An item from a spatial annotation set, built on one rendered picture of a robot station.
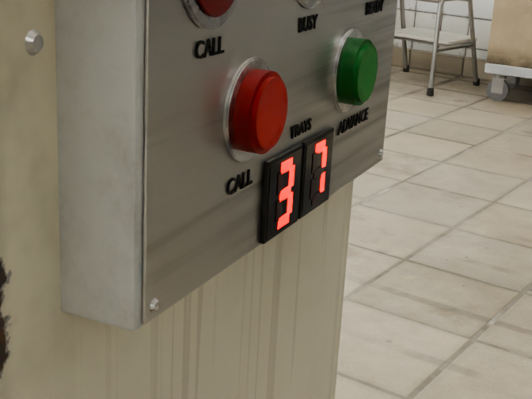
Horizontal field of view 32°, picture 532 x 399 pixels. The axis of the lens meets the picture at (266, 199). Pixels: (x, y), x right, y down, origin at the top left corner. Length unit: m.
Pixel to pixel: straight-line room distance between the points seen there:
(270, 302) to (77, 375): 0.16
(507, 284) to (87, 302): 1.95
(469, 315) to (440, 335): 0.13
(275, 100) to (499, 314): 1.75
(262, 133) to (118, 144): 0.07
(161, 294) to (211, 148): 0.05
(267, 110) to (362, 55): 0.10
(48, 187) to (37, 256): 0.02
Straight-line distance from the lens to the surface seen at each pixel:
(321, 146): 0.40
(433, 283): 2.16
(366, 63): 0.41
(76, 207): 0.29
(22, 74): 0.27
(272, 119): 0.33
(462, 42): 4.49
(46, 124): 0.28
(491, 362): 1.84
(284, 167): 0.36
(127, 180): 0.28
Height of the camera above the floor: 0.83
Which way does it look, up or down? 18 degrees down
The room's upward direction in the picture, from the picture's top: 3 degrees clockwise
